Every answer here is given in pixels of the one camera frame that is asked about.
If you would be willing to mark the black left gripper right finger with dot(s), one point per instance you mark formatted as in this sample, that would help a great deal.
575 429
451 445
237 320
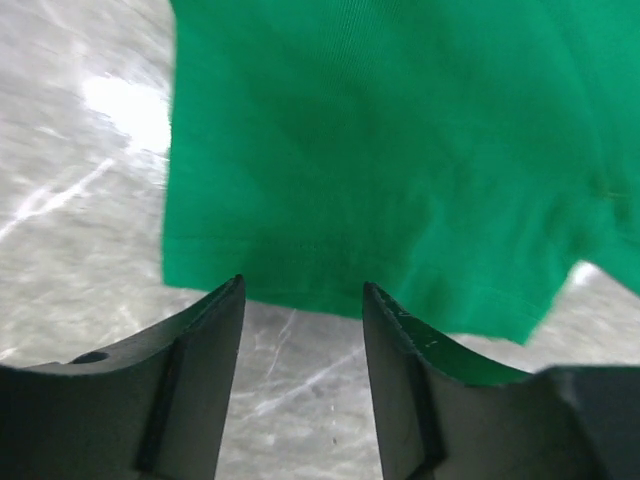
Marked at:
443 412

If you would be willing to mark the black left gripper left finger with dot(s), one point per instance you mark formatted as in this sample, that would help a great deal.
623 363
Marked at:
151 406

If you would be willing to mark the green t shirt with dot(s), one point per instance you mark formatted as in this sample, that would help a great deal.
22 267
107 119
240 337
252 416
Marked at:
464 155

